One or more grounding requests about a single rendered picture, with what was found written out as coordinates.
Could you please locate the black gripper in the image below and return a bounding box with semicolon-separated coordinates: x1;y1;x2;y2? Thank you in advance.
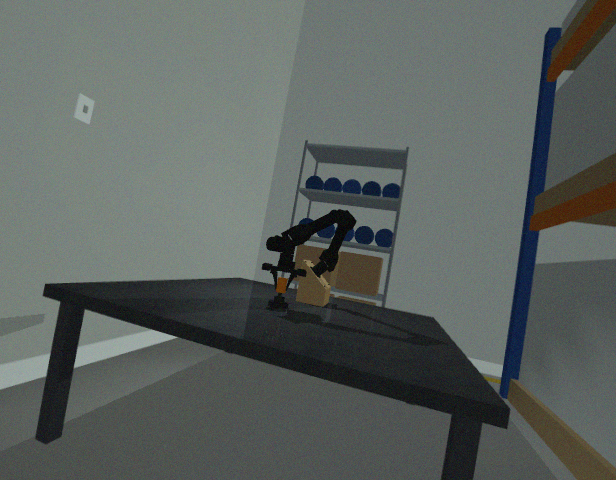
262;253;307;291

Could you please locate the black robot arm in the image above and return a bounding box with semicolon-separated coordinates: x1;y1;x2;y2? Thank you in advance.
266;209;356;278

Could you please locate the orange knob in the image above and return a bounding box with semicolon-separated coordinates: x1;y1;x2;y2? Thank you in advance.
276;277;288;293

